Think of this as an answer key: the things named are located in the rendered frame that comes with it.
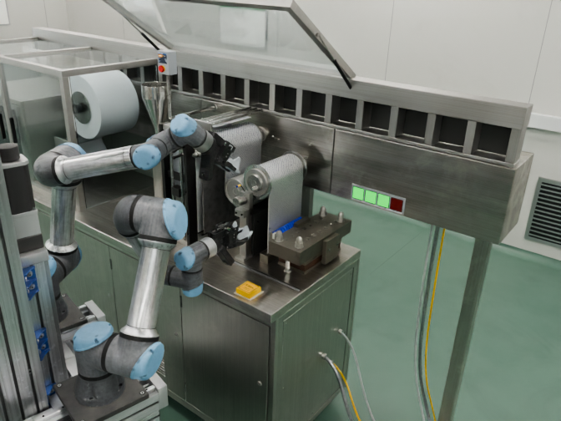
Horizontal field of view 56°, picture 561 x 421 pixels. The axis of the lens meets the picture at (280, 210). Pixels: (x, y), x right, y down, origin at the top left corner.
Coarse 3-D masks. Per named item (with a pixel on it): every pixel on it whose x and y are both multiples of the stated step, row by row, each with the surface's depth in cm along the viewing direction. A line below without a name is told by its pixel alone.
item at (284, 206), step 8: (296, 184) 230; (280, 192) 222; (288, 192) 227; (296, 192) 232; (272, 200) 219; (280, 200) 224; (288, 200) 229; (296, 200) 234; (272, 208) 220; (280, 208) 226; (288, 208) 230; (296, 208) 236; (272, 216) 222; (280, 216) 227; (288, 216) 232; (296, 216) 238; (272, 224) 224; (280, 224) 229
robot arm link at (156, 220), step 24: (144, 216) 156; (168, 216) 154; (144, 240) 155; (168, 240) 156; (144, 264) 156; (144, 288) 155; (144, 312) 155; (120, 336) 155; (144, 336) 153; (120, 360) 152; (144, 360) 151
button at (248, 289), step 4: (244, 284) 207; (248, 284) 207; (252, 284) 207; (236, 288) 204; (240, 288) 204; (244, 288) 204; (248, 288) 204; (252, 288) 204; (256, 288) 204; (260, 288) 206; (236, 292) 205; (240, 292) 203; (244, 292) 202; (248, 292) 201; (252, 292) 202; (256, 292) 204; (244, 296) 203; (248, 296) 201; (252, 296) 202
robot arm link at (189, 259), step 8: (184, 248) 185; (192, 248) 186; (200, 248) 187; (208, 248) 189; (176, 256) 184; (184, 256) 182; (192, 256) 184; (200, 256) 187; (208, 256) 190; (176, 264) 186; (184, 264) 183; (192, 264) 184; (200, 264) 188
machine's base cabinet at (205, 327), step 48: (96, 240) 259; (96, 288) 274; (336, 288) 232; (192, 336) 234; (240, 336) 212; (288, 336) 209; (336, 336) 247; (192, 384) 246; (240, 384) 223; (288, 384) 221; (336, 384) 264
